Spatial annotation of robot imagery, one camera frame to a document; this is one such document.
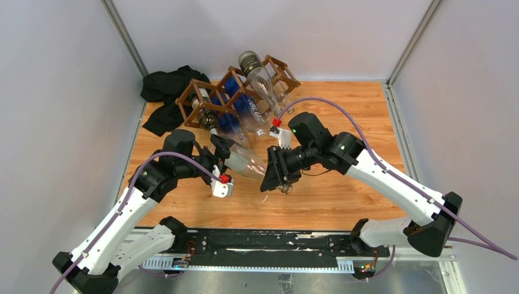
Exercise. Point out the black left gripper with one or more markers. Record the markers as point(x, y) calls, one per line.
point(221, 152)

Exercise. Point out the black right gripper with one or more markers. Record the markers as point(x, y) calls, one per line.
point(276, 168)

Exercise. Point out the clear plain glass bottle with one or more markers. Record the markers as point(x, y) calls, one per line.
point(244, 161)

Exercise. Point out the dark green wine bottle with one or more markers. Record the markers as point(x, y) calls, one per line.
point(206, 117)

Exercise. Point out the brown wooden wine rack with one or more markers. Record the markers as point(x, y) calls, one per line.
point(282, 75)

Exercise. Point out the clear bottle with black label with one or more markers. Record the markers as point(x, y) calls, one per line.
point(261, 80)

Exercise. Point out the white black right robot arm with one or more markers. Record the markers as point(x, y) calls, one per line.
point(430, 214)

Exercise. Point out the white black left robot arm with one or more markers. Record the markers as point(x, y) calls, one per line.
point(101, 261)

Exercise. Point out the blue clear bottle lower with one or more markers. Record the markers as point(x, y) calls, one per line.
point(230, 127)

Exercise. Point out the blue clear bottle lettered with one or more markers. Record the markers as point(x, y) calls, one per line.
point(250, 115)

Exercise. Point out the black cloth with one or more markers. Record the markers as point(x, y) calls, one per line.
point(166, 87)

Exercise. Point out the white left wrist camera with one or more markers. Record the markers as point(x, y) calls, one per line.
point(222, 189)

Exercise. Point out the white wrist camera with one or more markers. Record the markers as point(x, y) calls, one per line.
point(282, 135)
point(222, 189)

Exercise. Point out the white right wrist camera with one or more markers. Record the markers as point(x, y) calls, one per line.
point(282, 135)

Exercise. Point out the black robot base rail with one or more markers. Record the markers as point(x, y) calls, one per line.
point(277, 251)

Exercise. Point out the aluminium table edge rail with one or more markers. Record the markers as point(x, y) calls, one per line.
point(400, 134)

